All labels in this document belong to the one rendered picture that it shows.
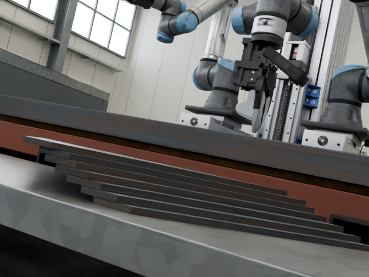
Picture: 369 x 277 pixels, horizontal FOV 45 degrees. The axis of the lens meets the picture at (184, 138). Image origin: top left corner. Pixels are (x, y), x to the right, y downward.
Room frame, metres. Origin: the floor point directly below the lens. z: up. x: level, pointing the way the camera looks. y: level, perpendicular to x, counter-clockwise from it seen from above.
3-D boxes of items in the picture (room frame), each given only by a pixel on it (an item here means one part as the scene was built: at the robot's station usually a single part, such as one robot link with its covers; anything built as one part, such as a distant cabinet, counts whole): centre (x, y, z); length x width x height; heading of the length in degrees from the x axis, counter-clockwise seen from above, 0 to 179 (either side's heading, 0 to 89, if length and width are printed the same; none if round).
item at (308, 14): (1.07, -0.19, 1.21); 0.11 x 0.11 x 0.08; 46
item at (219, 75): (1.87, -0.12, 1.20); 0.13 x 0.12 x 0.14; 33
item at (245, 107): (0.98, -0.13, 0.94); 0.06 x 0.03 x 0.09; 63
